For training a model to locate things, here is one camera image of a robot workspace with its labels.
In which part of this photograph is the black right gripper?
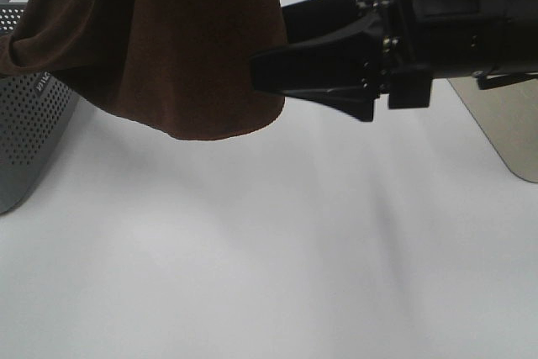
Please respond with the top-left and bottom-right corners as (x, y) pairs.
(250, 0), (509, 122)

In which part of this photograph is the brown towel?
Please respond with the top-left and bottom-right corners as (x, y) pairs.
(1, 0), (287, 140)

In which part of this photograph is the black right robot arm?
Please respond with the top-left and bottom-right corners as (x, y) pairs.
(252, 0), (537, 121)

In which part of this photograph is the beige plastic storage bin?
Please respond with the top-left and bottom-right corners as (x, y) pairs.
(449, 77), (537, 183)

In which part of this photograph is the grey perforated plastic basket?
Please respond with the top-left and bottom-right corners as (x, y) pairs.
(0, 0), (83, 215)

